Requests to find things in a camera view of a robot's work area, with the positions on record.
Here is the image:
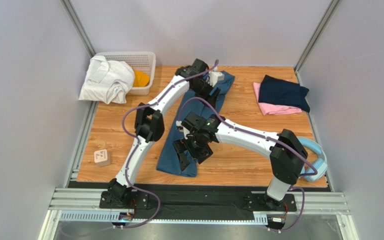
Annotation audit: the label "light blue headphones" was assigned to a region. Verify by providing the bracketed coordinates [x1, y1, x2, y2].
[295, 136, 329, 183]

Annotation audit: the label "pink folded t shirt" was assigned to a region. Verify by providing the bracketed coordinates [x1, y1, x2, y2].
[252, 82, 303, 116]

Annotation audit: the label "left aluminium frame post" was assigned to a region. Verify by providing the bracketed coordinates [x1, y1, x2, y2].
[60, 0, 96, 57]

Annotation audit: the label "navy folded t shirt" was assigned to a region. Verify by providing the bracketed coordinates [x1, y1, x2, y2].
[258, 75, 311, 113]

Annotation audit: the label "white t shirt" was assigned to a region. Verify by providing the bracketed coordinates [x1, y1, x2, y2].
[78, 55, 135, 104]

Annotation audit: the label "aluminium frame post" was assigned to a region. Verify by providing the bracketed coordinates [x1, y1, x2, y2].
[294, 0, 342, 74]
[60, 0, 96, 57]

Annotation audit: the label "teal blue t shirt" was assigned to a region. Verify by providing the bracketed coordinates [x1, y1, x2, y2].
[155, 70, 236, 178]

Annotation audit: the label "right aluminium frame post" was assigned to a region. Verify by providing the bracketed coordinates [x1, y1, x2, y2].
[294, 0, 342, 74]

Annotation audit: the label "orange t shirt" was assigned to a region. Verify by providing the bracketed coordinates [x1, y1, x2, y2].
[133, 69, 151, 88]

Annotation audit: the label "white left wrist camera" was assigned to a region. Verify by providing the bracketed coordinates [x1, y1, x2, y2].
[207, 66, 225, 87]

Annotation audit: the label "white plastic laundry basket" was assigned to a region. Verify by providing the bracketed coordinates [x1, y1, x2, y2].
[95, 51, 156, 96]

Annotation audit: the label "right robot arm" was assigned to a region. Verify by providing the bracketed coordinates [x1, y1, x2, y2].
[172, 112, 308, 211]

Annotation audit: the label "white power adapter cube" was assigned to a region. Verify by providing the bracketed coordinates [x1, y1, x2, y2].
[93, 149, 111, 167]

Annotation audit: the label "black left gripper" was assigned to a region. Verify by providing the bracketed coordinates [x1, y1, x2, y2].
[191, 77, 221, 110]

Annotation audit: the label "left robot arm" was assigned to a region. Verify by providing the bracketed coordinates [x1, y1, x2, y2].
[99, 59, 220, 210]

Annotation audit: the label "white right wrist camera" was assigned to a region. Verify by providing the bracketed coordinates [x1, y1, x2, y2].
[175, 120, 184, 132]

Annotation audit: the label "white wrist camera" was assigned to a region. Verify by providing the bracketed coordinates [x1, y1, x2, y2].
[207, 66, 225, 87]
[175, 120, 184, 132]

